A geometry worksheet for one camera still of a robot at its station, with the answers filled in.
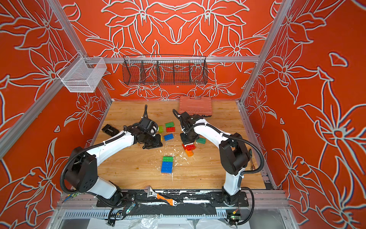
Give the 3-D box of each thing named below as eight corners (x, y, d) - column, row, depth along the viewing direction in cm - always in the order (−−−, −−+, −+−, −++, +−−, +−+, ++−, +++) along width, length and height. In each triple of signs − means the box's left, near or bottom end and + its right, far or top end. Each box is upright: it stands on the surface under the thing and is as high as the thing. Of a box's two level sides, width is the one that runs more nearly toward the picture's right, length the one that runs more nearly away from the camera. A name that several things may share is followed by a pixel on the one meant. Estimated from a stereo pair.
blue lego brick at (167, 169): (161, 173, 83) (160, 171, 80) (162, 167, 85) (161, 165, 82) (172, 173, 83) (172, 171, 80) (172, 167, 85) (172, 165, 82)
